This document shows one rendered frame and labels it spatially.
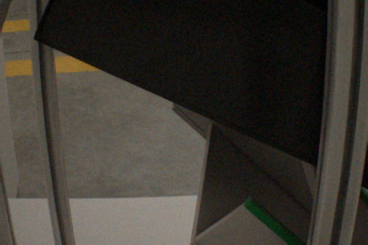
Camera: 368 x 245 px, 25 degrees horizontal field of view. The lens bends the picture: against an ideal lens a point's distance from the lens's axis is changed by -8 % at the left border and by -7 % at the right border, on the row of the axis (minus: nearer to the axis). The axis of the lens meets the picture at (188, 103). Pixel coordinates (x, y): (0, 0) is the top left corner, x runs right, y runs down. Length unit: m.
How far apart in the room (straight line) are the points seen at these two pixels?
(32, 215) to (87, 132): 1.87
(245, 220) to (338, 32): 0.13
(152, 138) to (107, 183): 0.30
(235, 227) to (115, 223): 0.58
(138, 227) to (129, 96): 2.11
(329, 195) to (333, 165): 0.02
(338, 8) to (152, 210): 0.72
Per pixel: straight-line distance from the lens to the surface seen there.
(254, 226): 0.44
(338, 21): 0.35
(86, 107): 3.05
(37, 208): 1.05
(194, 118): 0.58
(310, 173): 0.44
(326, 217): 0.40
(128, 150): 2.78
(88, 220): 1.02
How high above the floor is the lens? 1.47
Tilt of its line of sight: 29 degrees down
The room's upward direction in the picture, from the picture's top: straight up
